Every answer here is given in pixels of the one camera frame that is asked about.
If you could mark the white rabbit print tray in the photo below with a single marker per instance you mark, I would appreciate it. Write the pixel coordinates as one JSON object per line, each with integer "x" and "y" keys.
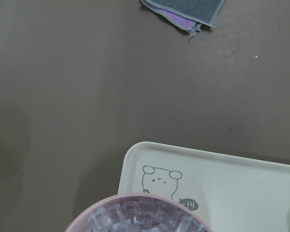
{"x": 228, "y": 193}

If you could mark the grey purple folded cloth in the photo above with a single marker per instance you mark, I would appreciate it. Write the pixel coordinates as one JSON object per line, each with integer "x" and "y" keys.
{"x": 187, "y": 15}

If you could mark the clear ice cubes pile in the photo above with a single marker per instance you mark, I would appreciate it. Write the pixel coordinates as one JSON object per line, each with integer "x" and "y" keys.
{"x": 144, "y": 214}

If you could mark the pink bowl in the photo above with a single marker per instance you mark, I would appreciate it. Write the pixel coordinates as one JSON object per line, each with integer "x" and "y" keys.
{"x": 80, "y": 223}

